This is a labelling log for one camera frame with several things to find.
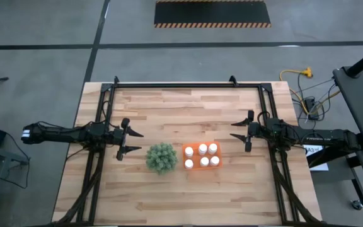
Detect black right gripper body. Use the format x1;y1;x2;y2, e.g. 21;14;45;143
245;110;265;153

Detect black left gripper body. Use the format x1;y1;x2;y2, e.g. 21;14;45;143
114;117;131;161

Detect orange translucent plastic basket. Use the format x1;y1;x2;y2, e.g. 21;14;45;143
181;141;223;172

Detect green succulent in patterned pot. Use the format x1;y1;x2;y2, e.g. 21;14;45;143
145;141;179;176

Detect white paper sheet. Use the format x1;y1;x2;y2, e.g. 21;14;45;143
303;144;330;172

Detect black power adapter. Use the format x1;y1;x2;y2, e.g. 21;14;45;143
304;96;320;120

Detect black hazard-striped floor mat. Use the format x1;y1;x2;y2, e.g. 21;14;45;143
154;0;272;28

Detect grey metal stand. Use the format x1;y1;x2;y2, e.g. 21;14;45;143
0;148;31;227

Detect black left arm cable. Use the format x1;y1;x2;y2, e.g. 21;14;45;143
101;100;119;129

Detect black aluminium rig frame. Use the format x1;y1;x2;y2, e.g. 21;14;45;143
54;75;320;226

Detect yellow extension cord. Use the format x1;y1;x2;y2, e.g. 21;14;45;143
279;66;342;116

